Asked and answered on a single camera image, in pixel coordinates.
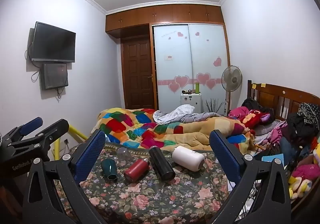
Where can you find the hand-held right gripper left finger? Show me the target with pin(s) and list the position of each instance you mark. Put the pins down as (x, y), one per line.
(90, 156)

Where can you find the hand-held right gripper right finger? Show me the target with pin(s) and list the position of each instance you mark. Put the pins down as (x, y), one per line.
(225, 156)

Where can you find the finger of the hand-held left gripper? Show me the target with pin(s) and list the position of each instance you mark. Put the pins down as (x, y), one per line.
(31, 124)
(56, 129)

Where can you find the dark green cup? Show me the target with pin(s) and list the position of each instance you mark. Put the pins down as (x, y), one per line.
(108, 169)

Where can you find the clear glass cup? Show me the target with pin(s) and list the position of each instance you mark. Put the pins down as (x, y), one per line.
(124, 155)

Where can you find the white cup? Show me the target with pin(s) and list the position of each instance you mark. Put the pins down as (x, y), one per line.
(187, 157)

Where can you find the red bottle cup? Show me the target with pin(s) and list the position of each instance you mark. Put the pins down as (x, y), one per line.
(135, 170)

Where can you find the black bottle cup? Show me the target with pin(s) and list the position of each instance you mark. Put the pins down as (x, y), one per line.
(162, 164)

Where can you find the pink clothing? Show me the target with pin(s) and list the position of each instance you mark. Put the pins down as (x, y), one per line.
(237, 112)

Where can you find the blue book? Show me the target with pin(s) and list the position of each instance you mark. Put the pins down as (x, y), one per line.
(273, 159)

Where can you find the red plush toy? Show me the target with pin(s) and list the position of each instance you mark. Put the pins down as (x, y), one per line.
(255, 117)

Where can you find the dark dried plant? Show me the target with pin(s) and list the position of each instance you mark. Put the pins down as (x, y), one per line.
(214, 106)

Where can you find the black bag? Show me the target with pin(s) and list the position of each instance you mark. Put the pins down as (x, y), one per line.
(251, 105)

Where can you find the colourful patchwork blanket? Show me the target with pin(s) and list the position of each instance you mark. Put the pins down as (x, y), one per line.
(140, 126)

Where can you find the small white cabinet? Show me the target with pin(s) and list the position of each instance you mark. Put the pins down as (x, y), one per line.
(191, 102)

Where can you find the grey white bed sheet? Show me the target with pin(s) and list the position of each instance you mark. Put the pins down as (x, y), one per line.
(172, 114)

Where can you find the green bottle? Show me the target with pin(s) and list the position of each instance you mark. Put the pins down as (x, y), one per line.
(197, 88)

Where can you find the floral table cloth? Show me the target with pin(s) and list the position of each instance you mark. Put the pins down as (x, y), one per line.
(150, 201)

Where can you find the wooden bed headboard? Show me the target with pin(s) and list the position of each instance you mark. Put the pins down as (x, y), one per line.
(275, 96)

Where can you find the standing fan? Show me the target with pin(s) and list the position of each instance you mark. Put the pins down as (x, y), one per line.
(232, 76)

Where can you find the black clothes pile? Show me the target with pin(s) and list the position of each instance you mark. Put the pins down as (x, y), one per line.
(302, 121)

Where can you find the brown wooden door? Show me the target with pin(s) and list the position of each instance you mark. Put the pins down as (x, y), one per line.
(137, 74)

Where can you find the frosted wardrobe sliding doors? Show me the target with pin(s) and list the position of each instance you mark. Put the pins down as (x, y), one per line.
(190, 64)

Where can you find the wooden overhead cabinets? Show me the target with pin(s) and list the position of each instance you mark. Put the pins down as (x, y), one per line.
(162, 16)

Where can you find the yellow rail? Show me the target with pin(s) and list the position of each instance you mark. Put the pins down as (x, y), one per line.
(75, 132)

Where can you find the small wall monitor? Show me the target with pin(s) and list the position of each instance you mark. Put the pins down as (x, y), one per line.
(55, 76)

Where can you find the wall television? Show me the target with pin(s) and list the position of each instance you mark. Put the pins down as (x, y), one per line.
(53, 43)

